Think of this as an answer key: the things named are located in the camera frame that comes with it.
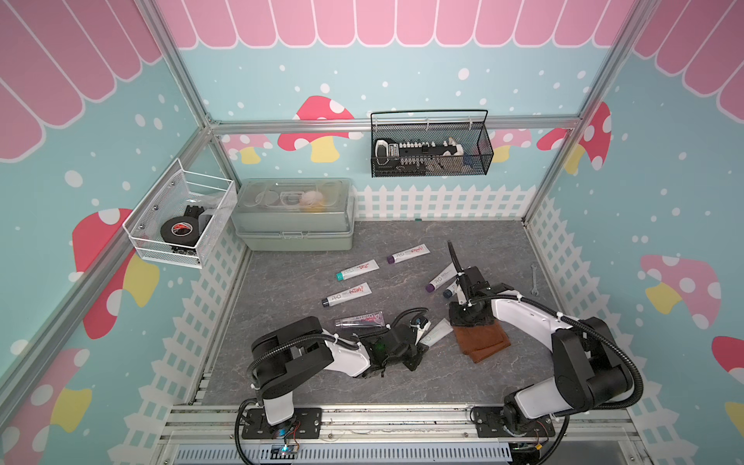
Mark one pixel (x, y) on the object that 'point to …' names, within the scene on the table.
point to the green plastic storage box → (294, 214)
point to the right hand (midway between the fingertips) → (453, 318)
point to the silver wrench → (534, 291)
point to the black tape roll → (180, 231)
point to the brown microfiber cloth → (480, 342)
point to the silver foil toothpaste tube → (371, 320)
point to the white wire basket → (209, 199)
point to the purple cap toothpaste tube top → (409, 254)
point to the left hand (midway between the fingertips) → (422, 350)
